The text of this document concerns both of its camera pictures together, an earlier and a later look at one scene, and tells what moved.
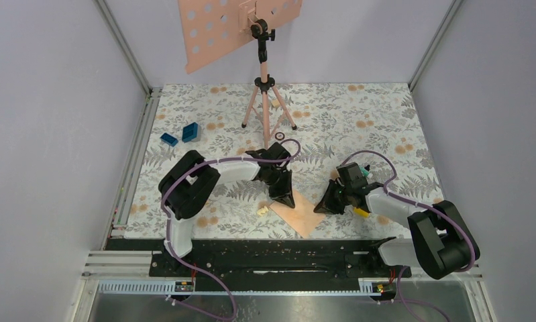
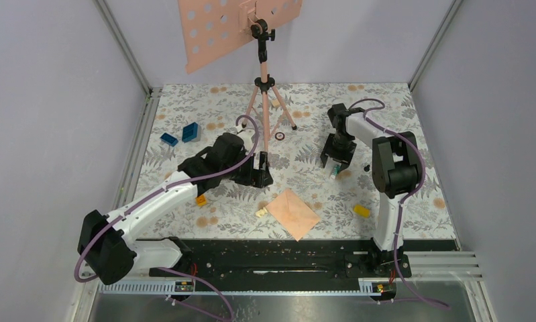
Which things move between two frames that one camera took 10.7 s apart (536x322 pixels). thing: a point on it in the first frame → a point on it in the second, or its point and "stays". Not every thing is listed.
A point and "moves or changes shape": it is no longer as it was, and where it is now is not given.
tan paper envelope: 302,218 moves or changes shape
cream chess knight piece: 262,211 stays
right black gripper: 327,204 → 344,158
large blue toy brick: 190,131 stays
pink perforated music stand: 208,25 stays
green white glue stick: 364,171 moves or changes shape
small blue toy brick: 169,139 stays
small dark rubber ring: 280,139 stays
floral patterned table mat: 331,123 stays
